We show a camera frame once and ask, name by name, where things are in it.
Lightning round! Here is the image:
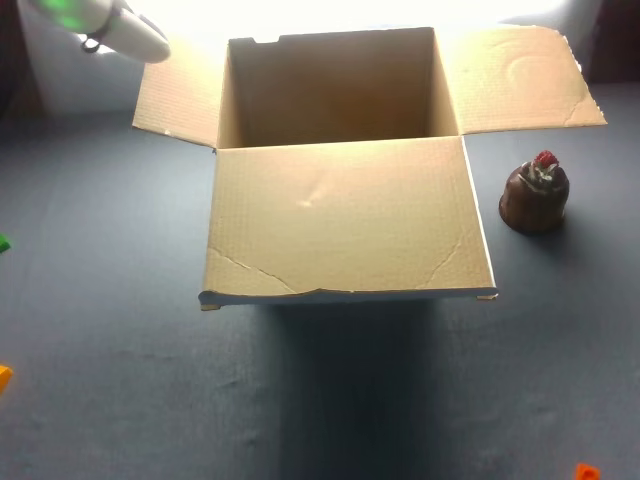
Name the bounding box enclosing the chocolate raspberry toy cake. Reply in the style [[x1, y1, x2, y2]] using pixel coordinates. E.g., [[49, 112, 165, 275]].
[[497, 149, 571, 235]]

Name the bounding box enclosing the bright white backdrop sheet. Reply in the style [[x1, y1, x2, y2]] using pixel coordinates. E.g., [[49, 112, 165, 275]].
[[114, 0, 601, 56]]

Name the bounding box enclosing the cardboard box white outside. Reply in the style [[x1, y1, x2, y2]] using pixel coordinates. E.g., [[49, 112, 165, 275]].
[[131, 24, 609, 311]]

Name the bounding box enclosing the grey table cloth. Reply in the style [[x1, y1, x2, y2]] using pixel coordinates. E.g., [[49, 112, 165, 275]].
[[0, 14, 640, 480]]

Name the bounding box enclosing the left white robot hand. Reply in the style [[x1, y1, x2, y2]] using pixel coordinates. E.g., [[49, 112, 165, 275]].
[[19, 0, 172, 65]]

